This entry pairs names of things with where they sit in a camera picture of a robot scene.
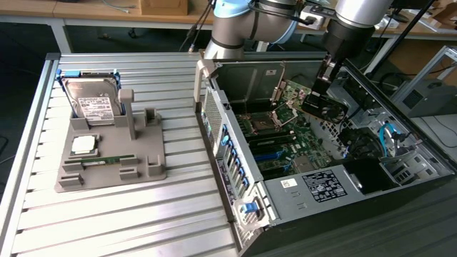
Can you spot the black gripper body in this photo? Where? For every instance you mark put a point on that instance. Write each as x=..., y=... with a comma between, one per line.
x=343, y=40

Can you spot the green and black graphics card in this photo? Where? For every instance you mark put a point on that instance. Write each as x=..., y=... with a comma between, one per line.
x=332, y=109

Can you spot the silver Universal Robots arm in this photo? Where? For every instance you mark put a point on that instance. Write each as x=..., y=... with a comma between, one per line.
x=243, y=26

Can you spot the white small box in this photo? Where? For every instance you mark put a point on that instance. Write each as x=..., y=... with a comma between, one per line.
x=392, y=24

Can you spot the metal socket cover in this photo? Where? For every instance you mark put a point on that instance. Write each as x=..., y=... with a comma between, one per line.
x=290, y=120

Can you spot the black slanted pole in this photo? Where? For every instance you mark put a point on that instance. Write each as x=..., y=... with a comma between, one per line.
x=402, y=36

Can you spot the black monitor with stand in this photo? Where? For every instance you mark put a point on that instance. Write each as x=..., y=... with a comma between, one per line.
x=402, y=17

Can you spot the CPU socket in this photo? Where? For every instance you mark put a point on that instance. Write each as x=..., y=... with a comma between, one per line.
x=263, y=124

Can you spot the green motherboard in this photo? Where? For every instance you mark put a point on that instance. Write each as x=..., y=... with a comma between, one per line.
x=307, y=147

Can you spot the grey chipset heatsink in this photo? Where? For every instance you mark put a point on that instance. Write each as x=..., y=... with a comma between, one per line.
x=303, y=163

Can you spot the blue expansion slot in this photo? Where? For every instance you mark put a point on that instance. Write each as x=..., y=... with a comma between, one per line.
x=274, y=156

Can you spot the brown cardboard box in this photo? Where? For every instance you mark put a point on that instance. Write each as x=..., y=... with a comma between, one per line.
x=447, y=16
x=164, y=6

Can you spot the grey computer tower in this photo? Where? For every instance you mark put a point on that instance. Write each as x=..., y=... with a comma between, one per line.
x=436, y=101

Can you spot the grey power supply unit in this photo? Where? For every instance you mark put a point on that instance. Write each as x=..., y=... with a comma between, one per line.
x=311, y=198

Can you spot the blue case rear latch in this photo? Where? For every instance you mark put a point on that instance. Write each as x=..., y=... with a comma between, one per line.
x=248, y=208

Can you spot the black open PC case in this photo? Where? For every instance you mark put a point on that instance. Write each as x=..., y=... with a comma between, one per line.
x=358, y=227

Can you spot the hard disk in blue carrier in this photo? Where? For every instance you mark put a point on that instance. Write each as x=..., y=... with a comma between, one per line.
x=92, y=101

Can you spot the green RAM stick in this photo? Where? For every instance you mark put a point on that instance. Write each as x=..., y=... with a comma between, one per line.
x=103, y=160

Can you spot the grey plastic parts rack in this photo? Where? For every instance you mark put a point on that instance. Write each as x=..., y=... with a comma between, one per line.
x=107, y=176

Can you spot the silver CPU chip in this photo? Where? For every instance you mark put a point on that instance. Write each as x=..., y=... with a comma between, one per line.
x=84, y=144

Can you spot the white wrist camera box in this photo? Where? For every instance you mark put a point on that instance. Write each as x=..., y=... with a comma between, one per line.
x=311, y=18

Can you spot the wooden desk with white frame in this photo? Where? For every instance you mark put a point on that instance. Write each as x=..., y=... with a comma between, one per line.
x=443, y=31
x=71, y=8

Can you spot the aluminium profile frame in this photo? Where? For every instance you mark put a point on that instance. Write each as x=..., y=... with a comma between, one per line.
x=449, y=51

